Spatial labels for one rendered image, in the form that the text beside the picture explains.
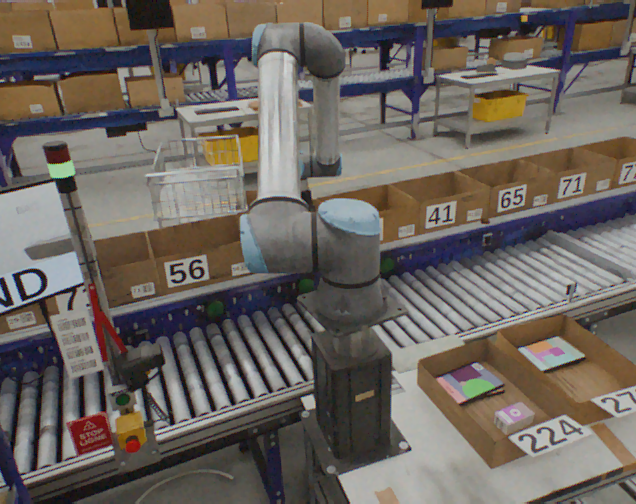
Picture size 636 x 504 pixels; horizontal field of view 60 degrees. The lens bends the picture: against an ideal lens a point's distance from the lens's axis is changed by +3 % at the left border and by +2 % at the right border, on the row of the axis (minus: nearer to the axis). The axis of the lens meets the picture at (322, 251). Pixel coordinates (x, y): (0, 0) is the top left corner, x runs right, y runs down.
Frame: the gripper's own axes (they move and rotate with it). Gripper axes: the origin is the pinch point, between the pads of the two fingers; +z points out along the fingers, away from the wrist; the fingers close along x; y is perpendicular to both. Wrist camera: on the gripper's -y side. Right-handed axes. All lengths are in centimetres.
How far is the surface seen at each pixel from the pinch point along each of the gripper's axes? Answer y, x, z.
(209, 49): 66, 429, -130
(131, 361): -72, -65, 7
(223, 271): -33.5, 2.4, 6.8
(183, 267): -48.7, 0.9, 1.2
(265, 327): -23.6, -12.5, 29.2
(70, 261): -81, -54, -21
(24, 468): -106, -46, 37
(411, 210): 55, 1, -2
